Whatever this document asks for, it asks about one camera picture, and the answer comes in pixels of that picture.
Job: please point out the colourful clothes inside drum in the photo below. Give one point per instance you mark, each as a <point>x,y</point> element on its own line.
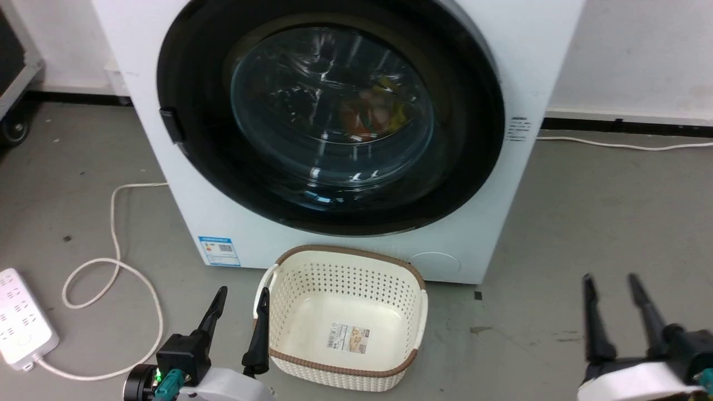
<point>370,114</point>

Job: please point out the round black glass washer door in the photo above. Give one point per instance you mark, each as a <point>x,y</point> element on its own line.
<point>192,83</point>

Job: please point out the dark wheeled flight case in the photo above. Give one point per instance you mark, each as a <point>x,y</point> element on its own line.
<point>11,67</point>

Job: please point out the round white filter cover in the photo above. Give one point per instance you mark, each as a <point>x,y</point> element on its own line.
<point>435,263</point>

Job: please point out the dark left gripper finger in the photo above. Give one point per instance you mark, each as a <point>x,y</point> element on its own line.
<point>257,340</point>
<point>186,353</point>

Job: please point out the paper label in basket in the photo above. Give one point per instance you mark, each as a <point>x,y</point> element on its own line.
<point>348,338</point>

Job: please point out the white front-load washing machine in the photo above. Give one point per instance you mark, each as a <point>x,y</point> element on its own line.
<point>172,217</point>

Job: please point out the small printed text sticker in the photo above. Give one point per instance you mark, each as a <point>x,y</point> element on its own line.
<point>520,128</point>

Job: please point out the cream perforated laundry basket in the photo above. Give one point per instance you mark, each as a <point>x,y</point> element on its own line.
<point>312,278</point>

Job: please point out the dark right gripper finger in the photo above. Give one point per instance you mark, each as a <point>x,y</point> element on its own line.
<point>677,342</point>
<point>597,328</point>

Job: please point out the blue energy label sticker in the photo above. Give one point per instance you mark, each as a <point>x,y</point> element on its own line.
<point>219,251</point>

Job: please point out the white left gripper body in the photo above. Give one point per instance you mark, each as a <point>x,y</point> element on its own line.
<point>228,387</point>

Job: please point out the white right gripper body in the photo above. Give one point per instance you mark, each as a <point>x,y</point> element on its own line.
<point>635,384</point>

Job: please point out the white power strip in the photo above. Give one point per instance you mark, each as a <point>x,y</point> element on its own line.
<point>19,320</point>

